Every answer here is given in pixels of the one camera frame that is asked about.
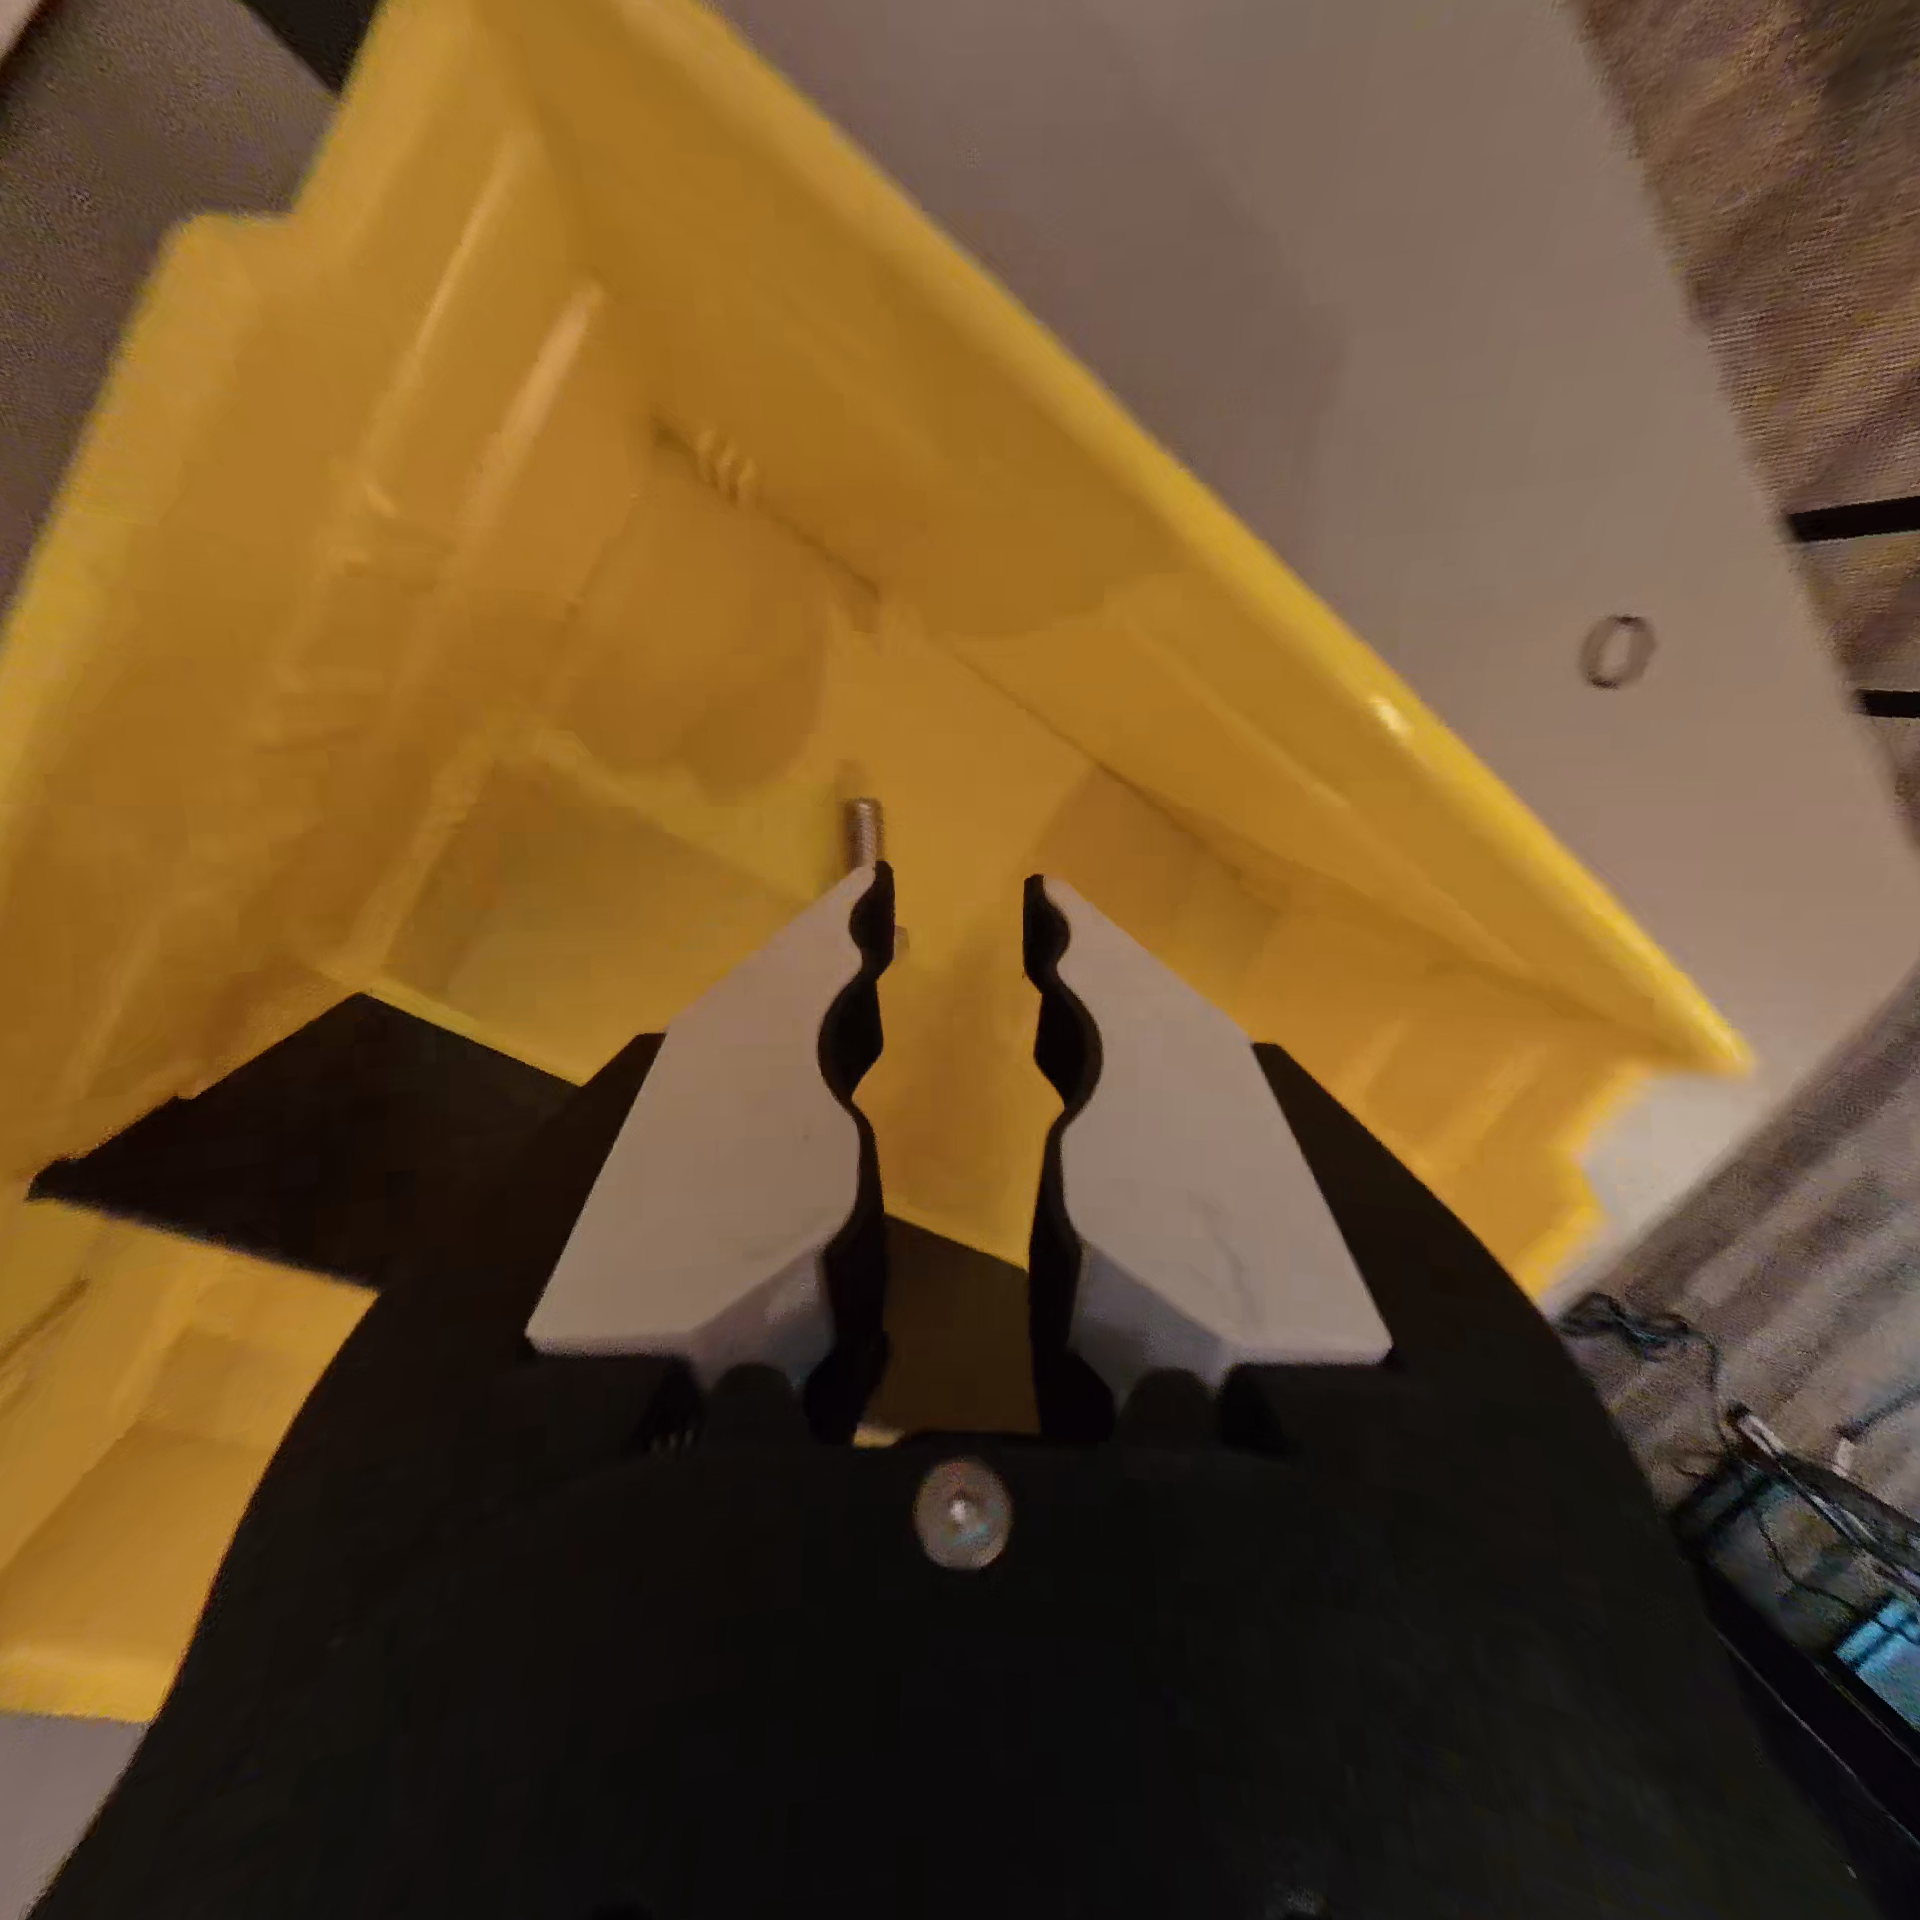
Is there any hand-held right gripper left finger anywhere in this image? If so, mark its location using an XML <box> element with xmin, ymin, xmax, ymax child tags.
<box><xmin>521</xmin><ymin>859</ymin><xmax>902</xmax><ymax>1442</ymax></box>

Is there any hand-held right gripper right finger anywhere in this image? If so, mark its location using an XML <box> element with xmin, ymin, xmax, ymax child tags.
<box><xmin>1019</xmin><ymin>876</ymin><xmax>1397</xmax><ymax>1442</ymax></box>

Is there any yellow plastic bin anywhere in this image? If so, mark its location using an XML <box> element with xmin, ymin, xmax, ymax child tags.
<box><xmin>0</xmin><ymin>0</ymin><xmax>1756</xmax><ymax>1717</ymax></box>

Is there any dark equipment box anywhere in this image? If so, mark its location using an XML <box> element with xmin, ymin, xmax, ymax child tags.
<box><xmin>1671</xmin><ymin>1400</ymin><xmax>1920</xmax><ymax>1826</ymax></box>

